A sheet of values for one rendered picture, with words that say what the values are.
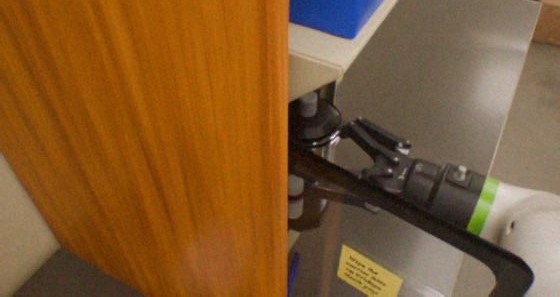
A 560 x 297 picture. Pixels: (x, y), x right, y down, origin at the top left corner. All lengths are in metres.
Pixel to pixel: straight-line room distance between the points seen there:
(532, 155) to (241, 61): 2.40
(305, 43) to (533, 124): 2.47
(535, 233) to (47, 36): 0.51
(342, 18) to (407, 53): 1.02
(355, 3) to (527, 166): 2.24
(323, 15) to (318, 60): 0.04
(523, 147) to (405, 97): 1.48
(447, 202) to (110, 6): 0.48
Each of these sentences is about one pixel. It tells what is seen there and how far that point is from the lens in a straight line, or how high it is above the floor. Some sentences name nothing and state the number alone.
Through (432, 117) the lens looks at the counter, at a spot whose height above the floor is 0.94.
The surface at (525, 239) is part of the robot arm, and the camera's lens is 0.55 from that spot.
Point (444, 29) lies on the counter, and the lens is 1.58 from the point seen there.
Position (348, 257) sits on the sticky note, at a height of 1.25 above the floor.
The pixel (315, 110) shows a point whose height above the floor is 1.28.
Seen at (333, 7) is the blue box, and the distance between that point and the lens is 0.42.
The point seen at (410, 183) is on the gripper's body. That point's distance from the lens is 0.68.
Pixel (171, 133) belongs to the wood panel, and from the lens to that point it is 0.45.
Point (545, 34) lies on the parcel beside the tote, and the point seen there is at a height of 0.07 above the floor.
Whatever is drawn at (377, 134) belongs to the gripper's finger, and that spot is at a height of 1.22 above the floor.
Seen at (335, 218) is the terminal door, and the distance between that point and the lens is 0.53.
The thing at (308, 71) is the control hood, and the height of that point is 1.49.
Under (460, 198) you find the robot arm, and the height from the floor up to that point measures 1.25.
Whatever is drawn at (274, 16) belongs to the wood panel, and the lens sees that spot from 0.31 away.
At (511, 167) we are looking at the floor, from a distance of 2.56.
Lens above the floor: 1.75
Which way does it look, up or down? 45 degrees down
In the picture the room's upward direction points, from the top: straight up
